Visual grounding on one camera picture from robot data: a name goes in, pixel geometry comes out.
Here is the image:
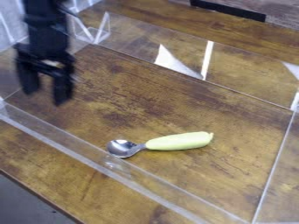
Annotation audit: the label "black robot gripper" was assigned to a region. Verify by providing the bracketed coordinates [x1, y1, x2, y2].
[13, 0, 74, 106]

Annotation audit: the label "black bar in background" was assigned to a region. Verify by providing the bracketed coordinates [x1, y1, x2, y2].
[189, 0, 267, 22]

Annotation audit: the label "clear acrylic enclosure walls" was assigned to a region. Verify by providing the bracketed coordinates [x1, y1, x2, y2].
[0, 0, 299, 224]

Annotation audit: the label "green handled metal spoon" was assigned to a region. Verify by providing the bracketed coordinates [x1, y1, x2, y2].
[107, 131, 213, 158]

